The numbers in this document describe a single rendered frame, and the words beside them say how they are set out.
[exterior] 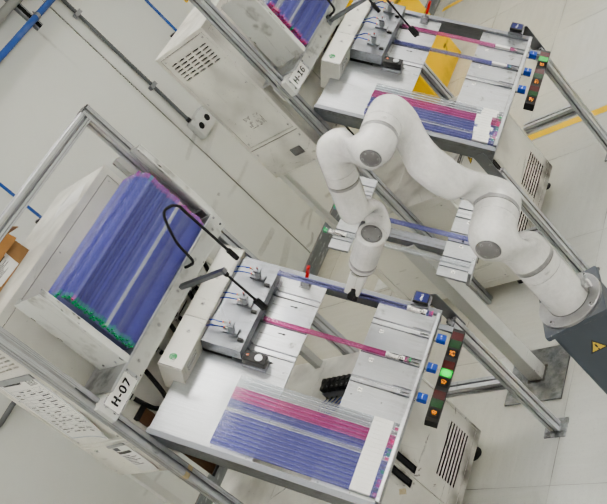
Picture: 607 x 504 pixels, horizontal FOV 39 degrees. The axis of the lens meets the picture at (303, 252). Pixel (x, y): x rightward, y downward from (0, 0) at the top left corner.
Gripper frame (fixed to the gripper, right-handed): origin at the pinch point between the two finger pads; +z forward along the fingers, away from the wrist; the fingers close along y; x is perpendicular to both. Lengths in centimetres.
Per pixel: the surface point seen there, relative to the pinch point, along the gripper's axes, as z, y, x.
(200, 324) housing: 10.7, 24.0, -41.0
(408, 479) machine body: 55, 27, 38
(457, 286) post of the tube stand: 27, -36, 32
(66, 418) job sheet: 31, 61, -69
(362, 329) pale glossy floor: 156, -85, 2
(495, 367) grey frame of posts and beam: 27, -10, 52
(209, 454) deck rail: 15, 60, -22
